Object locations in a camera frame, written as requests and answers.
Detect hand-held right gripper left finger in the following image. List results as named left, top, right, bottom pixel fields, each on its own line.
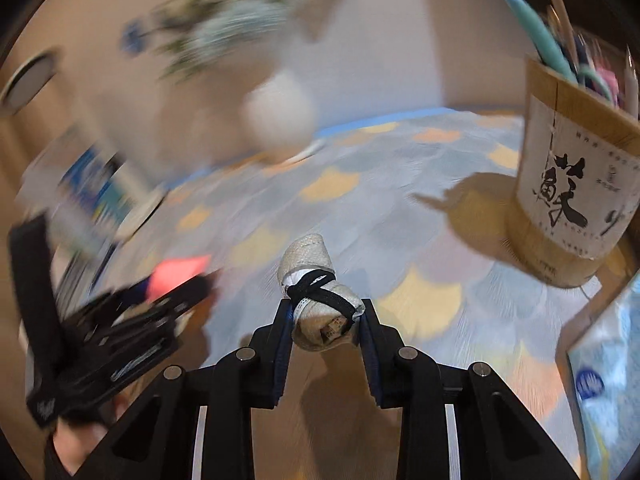
left=77, top=297, right=296, bottom=480

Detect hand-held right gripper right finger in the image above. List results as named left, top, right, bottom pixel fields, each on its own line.
left=356, top=297, right=576, bottom=480

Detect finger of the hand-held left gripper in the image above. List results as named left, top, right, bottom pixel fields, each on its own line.
left=57, top=329, right=182, bottom=412
left=75, top=272, right=217, bottom=342

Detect pink packet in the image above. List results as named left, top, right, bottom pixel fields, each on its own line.
left=147, top=254, right=213, bottom=291

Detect white belt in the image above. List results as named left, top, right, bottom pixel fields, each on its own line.
left=277, top=232, right=366, bottom=353

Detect person's left hand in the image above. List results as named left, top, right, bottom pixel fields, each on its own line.
left=50, top=392, right=132, bottom=477

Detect row of books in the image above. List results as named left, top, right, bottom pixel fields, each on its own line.
left=25, top=125, right=132, bottom=261

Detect white ribbed vase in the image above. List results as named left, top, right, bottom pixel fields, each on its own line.
left=237, top=67, right=321, bottom=162

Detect white desk lamp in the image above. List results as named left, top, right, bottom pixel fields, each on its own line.
left=0, top=52, right=168, bottom=243

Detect blue dotted tissue pack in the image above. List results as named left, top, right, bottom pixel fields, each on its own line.
left=567, top=272, right=640, bottom=476

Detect bamboo pen holder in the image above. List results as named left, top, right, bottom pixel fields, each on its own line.
left=505, top=55, right=640, bottom=288

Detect pink pen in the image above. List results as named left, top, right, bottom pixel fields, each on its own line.
left=596, top=65, right=621, bottom=103

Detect dark blue pen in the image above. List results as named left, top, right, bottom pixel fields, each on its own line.
left=575, top=35, right=594, bottom=86

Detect white pen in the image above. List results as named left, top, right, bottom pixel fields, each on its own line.
left=620, top=45, right=640, bottom=111

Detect beige pen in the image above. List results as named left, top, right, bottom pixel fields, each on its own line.
left=542, top=0, right=577, bottom=61

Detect teal handled scissors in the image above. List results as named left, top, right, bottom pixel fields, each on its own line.
left=580, top=67, right=614, bottom=104

